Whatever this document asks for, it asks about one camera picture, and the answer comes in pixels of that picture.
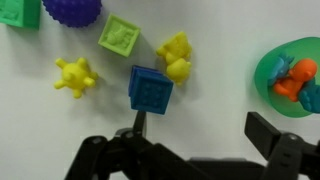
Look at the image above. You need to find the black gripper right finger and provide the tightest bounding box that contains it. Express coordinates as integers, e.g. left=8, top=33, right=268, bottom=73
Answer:
left=243, top=111, right=320, bottom=180

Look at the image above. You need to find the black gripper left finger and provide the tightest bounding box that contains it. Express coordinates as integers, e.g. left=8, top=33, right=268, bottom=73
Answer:
left=64, top=109, right=209, bottom=180

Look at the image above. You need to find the blue toy block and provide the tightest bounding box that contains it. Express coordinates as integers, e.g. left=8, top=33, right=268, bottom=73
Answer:
left=129, top=70, right=175, bottom=116
left=127, top=64, right=162, bottom=100

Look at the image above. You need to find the green bowl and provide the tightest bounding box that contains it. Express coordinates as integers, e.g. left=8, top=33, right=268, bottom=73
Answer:
left=253, top=36, right=320, bottom=119

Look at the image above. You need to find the lime green toy block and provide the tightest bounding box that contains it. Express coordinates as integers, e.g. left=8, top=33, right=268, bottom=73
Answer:
left=97, top=12, right=142, bottom=59

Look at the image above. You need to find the teal toy figure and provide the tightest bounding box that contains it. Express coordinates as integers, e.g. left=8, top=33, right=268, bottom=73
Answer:
left=297, top=77, right=320, bottom=115
left=267, top=52, right=296, bottom=87

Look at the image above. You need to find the orange toy figure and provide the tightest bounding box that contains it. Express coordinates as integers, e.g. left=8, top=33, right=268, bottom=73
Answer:
left=272, top=57, right=319, bottom=103

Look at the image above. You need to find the yellow spiky toy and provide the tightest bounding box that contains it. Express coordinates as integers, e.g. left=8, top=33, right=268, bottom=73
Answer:
left=52, top=56, right=100, bottom=100

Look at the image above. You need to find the yellow duck toy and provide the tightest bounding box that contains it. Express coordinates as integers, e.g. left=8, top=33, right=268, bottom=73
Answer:
left=155, top=30, right=194, bottom=86

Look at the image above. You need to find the purple bumpy ball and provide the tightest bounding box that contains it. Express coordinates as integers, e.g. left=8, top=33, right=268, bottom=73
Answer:
left=41, top=0, right=103, bottom=29

